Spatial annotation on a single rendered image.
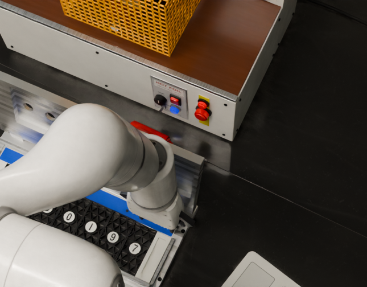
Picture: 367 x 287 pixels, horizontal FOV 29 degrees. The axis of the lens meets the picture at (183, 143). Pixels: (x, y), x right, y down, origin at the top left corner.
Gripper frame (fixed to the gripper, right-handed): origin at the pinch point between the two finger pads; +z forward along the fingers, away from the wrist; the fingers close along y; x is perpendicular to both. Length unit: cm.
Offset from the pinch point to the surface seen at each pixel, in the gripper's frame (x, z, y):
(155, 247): -5.6, 1.1, 1.8
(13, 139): 3.0, 2.2, -35.4
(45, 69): 21.1, 4.2, -38.5
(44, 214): -8.8, 0.9, -21.1
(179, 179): 6.3, -7.7, 1.8
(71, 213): -6.4, 0.9, -16.2
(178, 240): -2.1, 2.2, 5.3
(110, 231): -6.4, 0.9, -7.5
